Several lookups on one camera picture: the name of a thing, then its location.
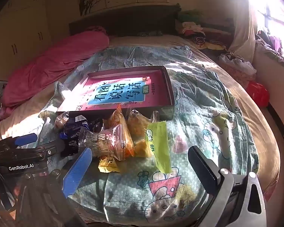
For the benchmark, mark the dark cardboard box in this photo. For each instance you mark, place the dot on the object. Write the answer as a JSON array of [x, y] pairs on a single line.
[[165, 92]]

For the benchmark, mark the beige curtain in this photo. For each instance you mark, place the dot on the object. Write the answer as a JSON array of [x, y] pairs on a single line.
[[243, 33]]

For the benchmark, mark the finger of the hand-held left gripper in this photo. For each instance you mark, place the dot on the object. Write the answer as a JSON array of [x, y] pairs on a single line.
[[26, 139], [48, 151]]

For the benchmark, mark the blue snack packet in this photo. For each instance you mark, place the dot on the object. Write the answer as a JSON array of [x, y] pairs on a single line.
[[72, 127]]

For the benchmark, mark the cartoon printed blanket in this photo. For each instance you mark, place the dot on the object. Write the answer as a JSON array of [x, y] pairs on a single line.
[[198, 113]]

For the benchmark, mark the window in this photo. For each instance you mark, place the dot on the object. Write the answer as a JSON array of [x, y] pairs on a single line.
[[274, 9]]

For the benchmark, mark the green snack packet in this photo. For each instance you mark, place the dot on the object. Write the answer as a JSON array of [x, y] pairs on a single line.
[[159, 144]]

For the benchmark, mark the black green pea packet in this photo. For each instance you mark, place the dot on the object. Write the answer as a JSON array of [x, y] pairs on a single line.
[[96, 125]]

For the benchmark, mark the red plastic bag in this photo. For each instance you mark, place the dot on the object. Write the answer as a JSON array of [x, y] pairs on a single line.
[[258, 94]]

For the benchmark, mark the pink and blue book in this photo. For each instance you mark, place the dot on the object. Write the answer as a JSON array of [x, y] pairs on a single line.
[[118, 92]]

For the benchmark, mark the yellow snack packet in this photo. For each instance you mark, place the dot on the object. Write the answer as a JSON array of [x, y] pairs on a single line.
[[107, 165]]

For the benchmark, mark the pile of folded clothes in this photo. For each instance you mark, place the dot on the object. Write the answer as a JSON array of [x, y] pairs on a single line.
[[198, 30]]

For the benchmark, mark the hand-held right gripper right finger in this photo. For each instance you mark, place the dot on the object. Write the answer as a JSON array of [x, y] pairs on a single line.
[[203, 167]]

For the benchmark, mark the clear floss pastry packet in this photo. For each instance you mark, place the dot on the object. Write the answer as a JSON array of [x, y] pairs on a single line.
[[138, 125]]

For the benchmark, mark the pink blanket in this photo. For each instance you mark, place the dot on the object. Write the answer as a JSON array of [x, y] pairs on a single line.
[[49, 61]]

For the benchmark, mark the tan bed sheet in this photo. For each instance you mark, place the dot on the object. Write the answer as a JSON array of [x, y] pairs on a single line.
[[250, 113]]

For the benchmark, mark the heap of floral clothes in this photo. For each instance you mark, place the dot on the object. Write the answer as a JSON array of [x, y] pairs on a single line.
[[239, 68]]

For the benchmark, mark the clear brown pastry packet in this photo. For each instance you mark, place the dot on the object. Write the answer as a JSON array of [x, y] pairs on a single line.
[[61, 120]]

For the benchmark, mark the clothes on windowsill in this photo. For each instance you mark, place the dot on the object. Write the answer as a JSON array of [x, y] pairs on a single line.
[[274, 45]]

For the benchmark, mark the dark bed headboard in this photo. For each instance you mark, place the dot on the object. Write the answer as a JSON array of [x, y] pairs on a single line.
[[123, 19]]

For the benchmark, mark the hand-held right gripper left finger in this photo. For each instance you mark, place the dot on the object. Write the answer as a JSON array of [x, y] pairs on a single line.
[[77, 172]]

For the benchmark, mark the cream wardrobe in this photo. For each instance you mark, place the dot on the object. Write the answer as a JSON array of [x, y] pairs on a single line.
[[21, 33]]

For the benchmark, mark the clear red-print snack packet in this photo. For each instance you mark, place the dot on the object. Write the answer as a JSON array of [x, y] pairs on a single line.
[[108, 141]]

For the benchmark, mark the yellow pastry packet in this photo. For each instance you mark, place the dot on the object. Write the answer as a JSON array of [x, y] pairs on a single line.
[[143, 150]]

